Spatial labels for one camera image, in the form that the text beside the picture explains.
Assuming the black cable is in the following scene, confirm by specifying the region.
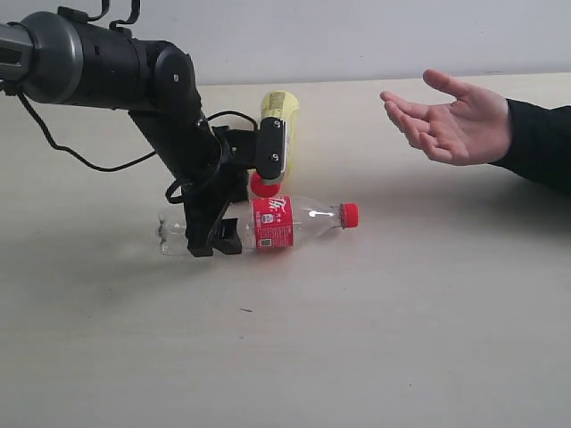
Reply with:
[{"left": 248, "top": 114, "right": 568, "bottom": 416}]
[{"left": 0, "top": 0, "right": 260, "bottom": 206}]

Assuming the black sleeved forearm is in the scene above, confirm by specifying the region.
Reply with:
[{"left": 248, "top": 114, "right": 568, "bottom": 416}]
[{"left": 493, "top": 99, "right": 570, "bottom": 195}]

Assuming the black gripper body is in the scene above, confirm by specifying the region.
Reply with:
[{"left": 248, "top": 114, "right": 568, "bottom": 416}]
[{"left": 128, "top": 111, "right": 257, "bottom": 210}]

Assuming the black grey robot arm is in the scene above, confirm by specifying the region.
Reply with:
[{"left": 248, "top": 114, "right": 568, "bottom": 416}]
[{"left": 1, "top": 7, "right": 248, "bottom": 257}]

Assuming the person's open hand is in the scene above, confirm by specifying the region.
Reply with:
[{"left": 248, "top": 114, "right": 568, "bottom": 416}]
[{"left": 379, "top": 69, "right": 512, "bottom": 166}]

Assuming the clear cola bottle red label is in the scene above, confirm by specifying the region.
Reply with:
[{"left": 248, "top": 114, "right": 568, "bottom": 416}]
[{"left": 155, "top": 194, "right": 360, "bottom": 258}]

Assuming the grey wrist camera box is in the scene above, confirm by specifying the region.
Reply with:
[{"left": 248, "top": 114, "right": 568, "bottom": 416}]
[{"left": 254, "top": 117, "right": 287, "bottom": 185}]

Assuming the yellow drink bottle red cap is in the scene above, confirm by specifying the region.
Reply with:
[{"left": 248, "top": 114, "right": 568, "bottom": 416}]
[{"left": 250, "top": 90, "right": 300, "bottom": 198}]

